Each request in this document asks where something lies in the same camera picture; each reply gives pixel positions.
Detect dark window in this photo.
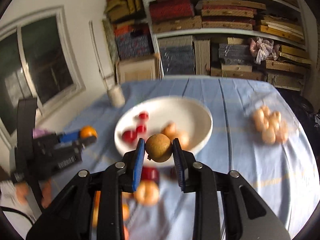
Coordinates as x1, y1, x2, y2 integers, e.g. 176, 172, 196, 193
1, 6, 85, 144

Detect large orange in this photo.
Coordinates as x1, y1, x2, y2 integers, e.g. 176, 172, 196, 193
92, 191, 101, 228

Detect white storage shelf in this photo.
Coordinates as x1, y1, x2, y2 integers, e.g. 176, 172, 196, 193
104, 0, 312, 92

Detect yellow orange round fruit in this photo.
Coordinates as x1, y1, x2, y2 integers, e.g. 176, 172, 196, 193
161, 122, 177, 141

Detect small orange tangerine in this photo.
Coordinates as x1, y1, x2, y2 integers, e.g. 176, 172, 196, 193
175, 131, 190, 150

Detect person's left hand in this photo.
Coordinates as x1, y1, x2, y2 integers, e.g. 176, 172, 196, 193
15, 128, 54, 209

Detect blue checked tablecloth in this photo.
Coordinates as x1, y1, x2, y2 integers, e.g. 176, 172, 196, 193
52, 77, 319, 237

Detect small red cherry tomato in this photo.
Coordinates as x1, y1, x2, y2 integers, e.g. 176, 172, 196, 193
138, 111, 149, 120

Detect brown longan fruit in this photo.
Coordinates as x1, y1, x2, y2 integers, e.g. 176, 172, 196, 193
145, 133, 172, 163

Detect orange mandarin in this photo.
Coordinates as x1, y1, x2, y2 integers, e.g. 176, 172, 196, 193
79, 126, 98, 139

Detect white drink can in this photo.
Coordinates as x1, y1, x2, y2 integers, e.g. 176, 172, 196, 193
107, 85, 125, 108

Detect pink plastic bag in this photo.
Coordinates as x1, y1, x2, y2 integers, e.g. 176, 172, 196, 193
249, 37, 280, 64

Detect white oval plate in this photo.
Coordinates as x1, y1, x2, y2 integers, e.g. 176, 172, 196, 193
114, 96, 213, 155

